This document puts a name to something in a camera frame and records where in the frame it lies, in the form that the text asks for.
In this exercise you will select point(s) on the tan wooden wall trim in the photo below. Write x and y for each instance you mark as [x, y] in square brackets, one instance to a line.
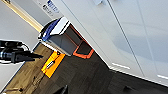
[23, 15]

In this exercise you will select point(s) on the orange metal bin frame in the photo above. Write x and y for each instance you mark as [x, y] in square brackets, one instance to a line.
[83, 53]

